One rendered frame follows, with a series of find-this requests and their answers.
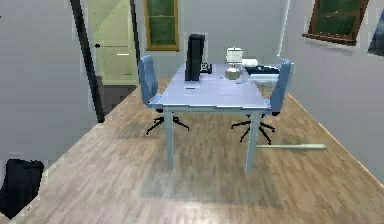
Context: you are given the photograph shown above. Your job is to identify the pale blue table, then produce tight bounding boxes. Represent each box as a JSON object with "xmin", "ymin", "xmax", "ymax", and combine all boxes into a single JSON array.
[{"xmin": 147, "ymin": 62, "xmax": 272, "ymax": 175}]

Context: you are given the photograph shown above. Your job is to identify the blue office chair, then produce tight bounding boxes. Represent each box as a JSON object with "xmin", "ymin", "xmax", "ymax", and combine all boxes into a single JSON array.
[
  {"xmin": 230, "ymin": 58, "xmax": 295, "ymax": 146},
  {"xmin": 137, "ymin": 54, "xmax": 191, "ymax": 136}
]

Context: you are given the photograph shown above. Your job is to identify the black upright box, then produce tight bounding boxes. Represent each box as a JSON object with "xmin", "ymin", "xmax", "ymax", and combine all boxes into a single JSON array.
[{"xmin": 184, "ymin": 33, "xmax": 206, "ymax": 82}]

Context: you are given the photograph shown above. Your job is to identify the white shade table lamp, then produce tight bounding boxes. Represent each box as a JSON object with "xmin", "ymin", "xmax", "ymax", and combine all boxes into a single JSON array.
[{"xmin": 224, "ymin": 47, "xmax": 244, "ymax": 81}]

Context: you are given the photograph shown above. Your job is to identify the bed with dark blue cover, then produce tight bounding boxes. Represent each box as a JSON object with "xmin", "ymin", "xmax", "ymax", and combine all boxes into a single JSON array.
[{"xmin": 242, "ymin": 58, "xmax": 284, "ymax": 84}]

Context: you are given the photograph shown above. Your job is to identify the light wood framed window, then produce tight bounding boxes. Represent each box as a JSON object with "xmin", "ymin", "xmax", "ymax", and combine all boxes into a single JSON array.
[{"xmin": 143, "ymin": 0, "xmax": 181, "ymax": 52}]

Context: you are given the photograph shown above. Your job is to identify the pale green baseball bat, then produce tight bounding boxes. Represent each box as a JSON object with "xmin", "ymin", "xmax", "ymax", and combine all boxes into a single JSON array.
[{"xmin": 255, "ymin": 143, "xmax": 328, "ymax": 151}]

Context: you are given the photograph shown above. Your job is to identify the pale green room door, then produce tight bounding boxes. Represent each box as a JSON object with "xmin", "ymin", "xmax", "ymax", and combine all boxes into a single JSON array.
[{"xmin": 87, "ymin": 0, "xmax": 140, "ymax": 86}]

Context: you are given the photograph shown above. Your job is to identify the dark wood framed window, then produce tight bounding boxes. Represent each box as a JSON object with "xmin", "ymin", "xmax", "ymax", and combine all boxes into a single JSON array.
[{"xmin": 302, "ymin": 0, "xmax": 370, "ymax": 47}]

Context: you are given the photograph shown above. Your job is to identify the black bag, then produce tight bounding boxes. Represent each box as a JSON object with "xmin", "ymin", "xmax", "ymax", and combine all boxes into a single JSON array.
[{"xmin": 0, "ymin": 158, "xmax": 45, "ymax": 220}]

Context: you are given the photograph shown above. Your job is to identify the dark framed wall picture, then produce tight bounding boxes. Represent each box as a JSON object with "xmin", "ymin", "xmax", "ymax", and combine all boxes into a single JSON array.
[{"xmin": 367, "ymin": 9, "xmax": 384, "ymax": 58}]

